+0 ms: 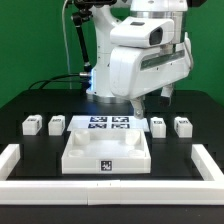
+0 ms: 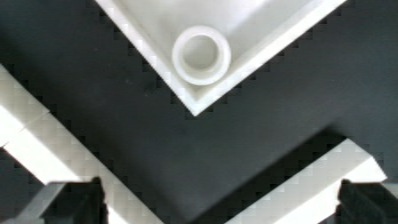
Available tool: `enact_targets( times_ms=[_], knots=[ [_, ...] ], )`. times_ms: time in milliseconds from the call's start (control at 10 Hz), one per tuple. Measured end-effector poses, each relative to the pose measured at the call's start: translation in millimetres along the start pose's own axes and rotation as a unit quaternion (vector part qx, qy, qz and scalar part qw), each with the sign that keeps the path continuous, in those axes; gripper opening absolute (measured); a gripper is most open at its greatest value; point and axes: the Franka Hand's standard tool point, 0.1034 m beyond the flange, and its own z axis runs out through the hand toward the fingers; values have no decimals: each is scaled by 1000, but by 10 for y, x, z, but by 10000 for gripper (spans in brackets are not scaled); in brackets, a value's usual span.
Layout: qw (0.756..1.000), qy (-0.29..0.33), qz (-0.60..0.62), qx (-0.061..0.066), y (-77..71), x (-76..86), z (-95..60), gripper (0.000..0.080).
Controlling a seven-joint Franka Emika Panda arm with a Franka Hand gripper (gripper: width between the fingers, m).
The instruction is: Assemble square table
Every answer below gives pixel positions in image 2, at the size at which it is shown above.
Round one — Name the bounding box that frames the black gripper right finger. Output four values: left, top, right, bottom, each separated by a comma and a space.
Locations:
334, 180, 398, 224

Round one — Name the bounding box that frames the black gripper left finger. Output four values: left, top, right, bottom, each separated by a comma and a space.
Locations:
0, 177, 108, 224

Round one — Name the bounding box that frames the white square tabletop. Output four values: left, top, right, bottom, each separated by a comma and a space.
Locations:
94, 0, 346, 114

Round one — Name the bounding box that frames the white U-shaped fence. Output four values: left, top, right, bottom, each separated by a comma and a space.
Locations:
0, 65, 387, 224

